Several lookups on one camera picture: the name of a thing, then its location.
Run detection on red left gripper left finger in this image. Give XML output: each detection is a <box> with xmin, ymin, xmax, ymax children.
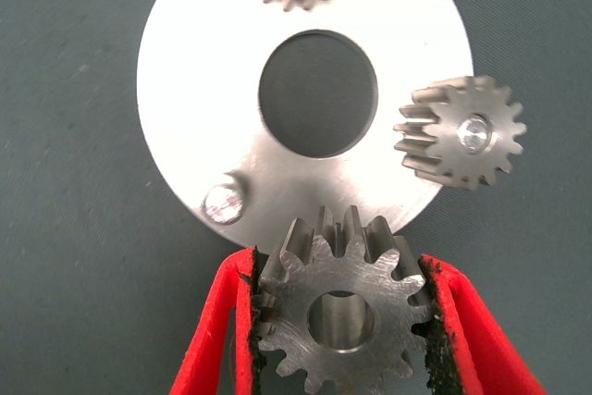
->
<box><xmin>168</xmin><ymin>246</ymin><xmax>267</xmax><ymax>395</ymax></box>

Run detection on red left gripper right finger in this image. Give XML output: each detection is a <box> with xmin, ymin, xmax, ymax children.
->
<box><xmin>418</xmin><ymin>253</ymin><xmax>549</xmax><ymax>395</ymax></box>

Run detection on round metal plate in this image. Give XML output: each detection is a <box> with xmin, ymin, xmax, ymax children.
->
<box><xmin>136</xmin><ymin>0</ymin><xmax>475</xmax><ymax>251</ymax></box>

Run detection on dark grey table cloth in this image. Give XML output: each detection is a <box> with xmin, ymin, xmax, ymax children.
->
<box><xmin>0</xmin><ymin>0</ymin><xmax>592</xmax><ymax>395</ymax></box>

